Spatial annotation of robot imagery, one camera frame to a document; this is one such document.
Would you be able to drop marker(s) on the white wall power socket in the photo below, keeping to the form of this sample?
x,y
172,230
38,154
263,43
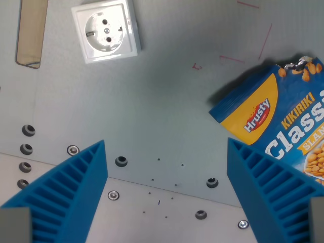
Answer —
x,y
106,30

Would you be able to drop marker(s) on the wooden slot cutout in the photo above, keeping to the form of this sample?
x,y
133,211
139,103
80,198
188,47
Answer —
x,y
31,33

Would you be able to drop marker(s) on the silver countersunk screw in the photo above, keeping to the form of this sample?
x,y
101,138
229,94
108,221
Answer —
x,y
243,224
113,195
73,150

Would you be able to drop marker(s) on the blue Hrusty peanut bag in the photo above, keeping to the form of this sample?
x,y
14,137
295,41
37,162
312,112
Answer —
x,y
281,119

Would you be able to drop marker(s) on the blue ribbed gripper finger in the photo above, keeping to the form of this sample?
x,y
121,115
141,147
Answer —
x,y
273,192
68,182

